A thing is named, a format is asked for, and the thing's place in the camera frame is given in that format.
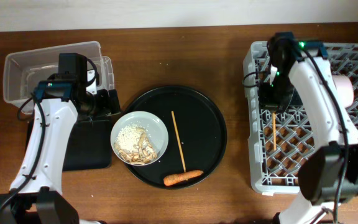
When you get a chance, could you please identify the wooden chopstick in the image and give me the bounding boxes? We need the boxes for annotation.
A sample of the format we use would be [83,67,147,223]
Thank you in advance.
[171,111,187,172]
[272,111,277,151]

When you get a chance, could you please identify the grey plate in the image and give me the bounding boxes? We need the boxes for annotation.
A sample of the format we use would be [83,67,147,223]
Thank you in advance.
[110,111,169,166]

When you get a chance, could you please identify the pink bowl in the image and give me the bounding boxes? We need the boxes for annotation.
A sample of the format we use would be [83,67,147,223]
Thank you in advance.
[333,75,354,108]

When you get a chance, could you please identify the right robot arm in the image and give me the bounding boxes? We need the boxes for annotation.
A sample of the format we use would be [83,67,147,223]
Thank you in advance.
[259,32,358,224]

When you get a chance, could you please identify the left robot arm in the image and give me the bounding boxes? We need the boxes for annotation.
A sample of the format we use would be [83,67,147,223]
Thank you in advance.
[0,80,120,223]

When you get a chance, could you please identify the grey dishwasher rack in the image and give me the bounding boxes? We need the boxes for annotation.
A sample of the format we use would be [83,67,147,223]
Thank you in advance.
[243,41,358,195]

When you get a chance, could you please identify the black rectangular tray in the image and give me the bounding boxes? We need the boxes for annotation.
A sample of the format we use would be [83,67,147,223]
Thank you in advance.
[25,116,113,172]

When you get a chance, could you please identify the food scraps on plate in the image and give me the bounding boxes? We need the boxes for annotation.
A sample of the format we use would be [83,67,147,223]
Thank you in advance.
[112,124,157,166]

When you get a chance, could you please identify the round black tray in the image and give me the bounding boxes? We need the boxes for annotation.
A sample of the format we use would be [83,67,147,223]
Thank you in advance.
[125,85,227,190]

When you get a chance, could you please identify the clear plastic bin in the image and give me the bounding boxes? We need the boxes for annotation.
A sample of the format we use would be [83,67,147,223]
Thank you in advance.
[3,41,115,114]

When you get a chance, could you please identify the orange carrot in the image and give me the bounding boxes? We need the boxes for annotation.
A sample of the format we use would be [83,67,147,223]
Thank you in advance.
[163,170,203,186]

